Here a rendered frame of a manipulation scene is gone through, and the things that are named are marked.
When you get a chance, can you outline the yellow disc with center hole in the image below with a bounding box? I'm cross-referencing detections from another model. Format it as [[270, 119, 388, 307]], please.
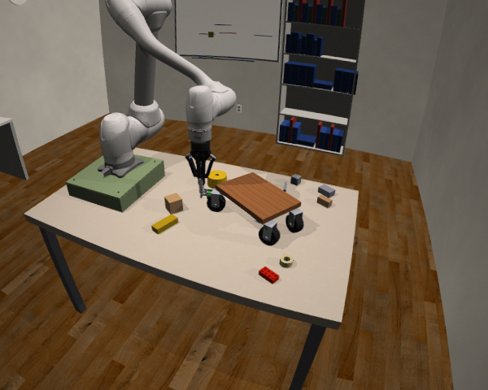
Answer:
[[207, 171, 227, 189]]

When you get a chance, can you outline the red toy brick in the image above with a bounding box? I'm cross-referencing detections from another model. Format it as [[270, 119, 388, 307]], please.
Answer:
[[259, 266, 279, 284]]

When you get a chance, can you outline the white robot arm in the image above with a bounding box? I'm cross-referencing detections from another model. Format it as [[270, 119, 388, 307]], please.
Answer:
[[98, 0, 236, 178]]

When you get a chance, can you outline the wheeled wooden dolly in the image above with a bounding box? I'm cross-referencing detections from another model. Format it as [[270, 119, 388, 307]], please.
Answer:
[[200, 172, 303, 246]]

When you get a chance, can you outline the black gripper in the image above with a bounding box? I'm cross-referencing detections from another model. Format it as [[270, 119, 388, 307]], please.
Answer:
[[185, 141, 216, 193]]

